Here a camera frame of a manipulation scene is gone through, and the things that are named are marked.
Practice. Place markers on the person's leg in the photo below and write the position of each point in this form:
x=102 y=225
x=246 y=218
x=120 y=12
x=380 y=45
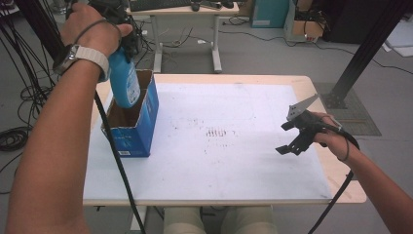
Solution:
x=185 y=222
x=248 y=222

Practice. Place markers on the person's left hand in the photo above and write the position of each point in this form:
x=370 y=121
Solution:
x=91 y=35

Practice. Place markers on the black computer mouse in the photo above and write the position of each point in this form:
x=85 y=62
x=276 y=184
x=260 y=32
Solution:
x=195 y=7

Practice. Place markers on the open cardboard box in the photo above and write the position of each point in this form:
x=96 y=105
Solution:
x=308 y=29

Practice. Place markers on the person's right leg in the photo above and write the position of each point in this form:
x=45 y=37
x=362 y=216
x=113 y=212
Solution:
x=248 y=222

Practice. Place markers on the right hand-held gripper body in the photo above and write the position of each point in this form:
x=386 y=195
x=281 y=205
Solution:
x=307 y=125

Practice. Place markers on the wristwatch with white band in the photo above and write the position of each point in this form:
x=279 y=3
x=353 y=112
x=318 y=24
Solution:
x=92 y=57

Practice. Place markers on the person's left leg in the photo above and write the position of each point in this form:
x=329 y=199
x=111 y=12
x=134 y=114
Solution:
x=185 y=222

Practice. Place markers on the blue cardboard box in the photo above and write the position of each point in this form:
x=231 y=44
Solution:
x=136 y=143

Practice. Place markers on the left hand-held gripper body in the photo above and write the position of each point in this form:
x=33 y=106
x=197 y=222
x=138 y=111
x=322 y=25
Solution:
x=112 y=11

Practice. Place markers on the white table mat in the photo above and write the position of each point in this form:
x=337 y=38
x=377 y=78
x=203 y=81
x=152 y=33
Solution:
x=211 y=169

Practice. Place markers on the black metal stand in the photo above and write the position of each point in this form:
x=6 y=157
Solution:
x=39 y=29
x=373 y=45

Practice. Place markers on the teal box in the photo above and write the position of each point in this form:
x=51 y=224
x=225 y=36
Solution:
x=269 y=13

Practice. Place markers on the black keyboard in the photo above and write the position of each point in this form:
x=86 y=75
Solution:
x=159 y=5

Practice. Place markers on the person's right hand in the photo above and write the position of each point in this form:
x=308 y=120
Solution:
x=334 y=138

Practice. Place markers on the grey floor grate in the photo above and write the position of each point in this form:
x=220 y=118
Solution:
x=360 y=120

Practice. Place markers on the desk with white legs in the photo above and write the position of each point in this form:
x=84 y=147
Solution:
x=181 y=10

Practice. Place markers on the blue bottle with white cap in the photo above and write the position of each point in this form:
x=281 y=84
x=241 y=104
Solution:
x=123 y=84

